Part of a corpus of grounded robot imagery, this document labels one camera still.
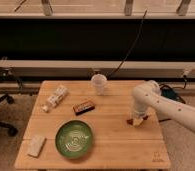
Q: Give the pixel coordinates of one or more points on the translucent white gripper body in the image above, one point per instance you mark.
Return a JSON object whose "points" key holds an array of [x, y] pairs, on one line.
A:
{"points": [[138, 121]]}

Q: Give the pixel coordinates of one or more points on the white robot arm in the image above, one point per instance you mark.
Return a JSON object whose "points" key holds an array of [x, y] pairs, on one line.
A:
{"points": [[148, 94]]}

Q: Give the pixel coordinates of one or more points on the blue power box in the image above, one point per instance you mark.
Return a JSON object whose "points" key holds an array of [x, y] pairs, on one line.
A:
{"points": [[171, 94]]}

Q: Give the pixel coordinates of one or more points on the brown chocolate bar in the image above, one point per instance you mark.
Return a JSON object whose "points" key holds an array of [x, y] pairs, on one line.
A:
{"points": [[83, 107]]}

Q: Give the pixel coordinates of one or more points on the clear plastic cup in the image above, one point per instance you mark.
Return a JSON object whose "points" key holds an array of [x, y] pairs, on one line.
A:
{"points": [[99, 81]]}

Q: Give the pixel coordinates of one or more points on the green ceramic bowl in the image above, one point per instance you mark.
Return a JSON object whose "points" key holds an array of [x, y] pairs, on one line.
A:
{"points": [[74, 139]]}

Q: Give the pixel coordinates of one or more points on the crushed plastic water bottle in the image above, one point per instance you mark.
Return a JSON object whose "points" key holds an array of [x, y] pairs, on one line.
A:
{"points": [[55, 98]]}

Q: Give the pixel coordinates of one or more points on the white wall plug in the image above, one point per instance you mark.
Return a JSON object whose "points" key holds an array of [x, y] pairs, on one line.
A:
{"points": [[186, 71]]}

